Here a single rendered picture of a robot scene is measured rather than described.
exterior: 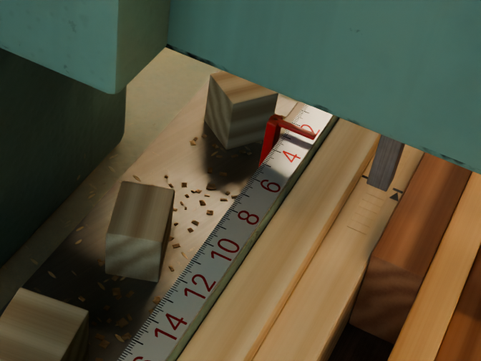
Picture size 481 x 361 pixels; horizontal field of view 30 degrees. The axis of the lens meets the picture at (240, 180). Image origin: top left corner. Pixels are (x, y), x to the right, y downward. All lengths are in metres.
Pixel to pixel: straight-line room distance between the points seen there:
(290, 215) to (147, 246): 0.16
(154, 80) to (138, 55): 0.33
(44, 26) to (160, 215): 0.21
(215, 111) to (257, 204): 0.26
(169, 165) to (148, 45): 0.27
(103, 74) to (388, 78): 0.10
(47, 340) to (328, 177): 0.16
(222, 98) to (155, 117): 0.06
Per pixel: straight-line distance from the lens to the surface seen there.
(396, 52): 0.30
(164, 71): 0.66
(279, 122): 0.38
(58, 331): 0.44
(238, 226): 0.33
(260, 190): 0.35
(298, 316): 0.33
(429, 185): 0.39
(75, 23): 0.30
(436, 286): 0.33
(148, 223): 0.50
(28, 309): 0.45
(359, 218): 0.37
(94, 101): 0.53
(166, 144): 0.59
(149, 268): 0.51
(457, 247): 0.35
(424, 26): 0.29
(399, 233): 0.36
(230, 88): 0.58
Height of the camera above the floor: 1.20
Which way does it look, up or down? 44 degrees down
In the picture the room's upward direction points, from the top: 10 degrees clockwise
